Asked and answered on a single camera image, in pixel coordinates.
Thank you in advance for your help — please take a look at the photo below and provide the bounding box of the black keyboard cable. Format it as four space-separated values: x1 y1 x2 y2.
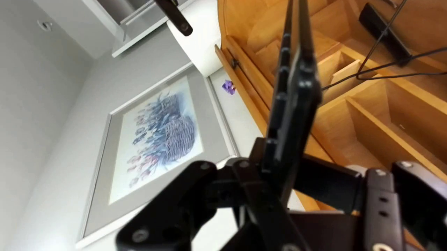
320 0 447 93

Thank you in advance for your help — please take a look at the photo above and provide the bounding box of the framed blue wall picture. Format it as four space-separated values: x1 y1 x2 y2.
79 65 236 245

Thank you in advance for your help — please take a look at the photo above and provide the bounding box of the wooden roll-top desk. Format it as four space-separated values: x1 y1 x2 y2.
214 0 447 251

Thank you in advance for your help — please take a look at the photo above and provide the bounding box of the purple sticker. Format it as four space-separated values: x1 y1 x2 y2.
222 80 236 95

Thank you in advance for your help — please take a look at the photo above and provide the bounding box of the black remote control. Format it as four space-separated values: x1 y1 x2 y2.
359 3 411 68

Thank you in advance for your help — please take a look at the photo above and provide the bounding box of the black computer keyboard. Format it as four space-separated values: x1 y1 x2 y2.
261 0 321 204

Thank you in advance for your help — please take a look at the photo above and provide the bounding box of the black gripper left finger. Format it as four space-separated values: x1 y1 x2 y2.
116 161 261 251

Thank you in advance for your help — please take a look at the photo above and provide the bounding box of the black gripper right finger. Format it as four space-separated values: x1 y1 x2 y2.
362 161 447 251

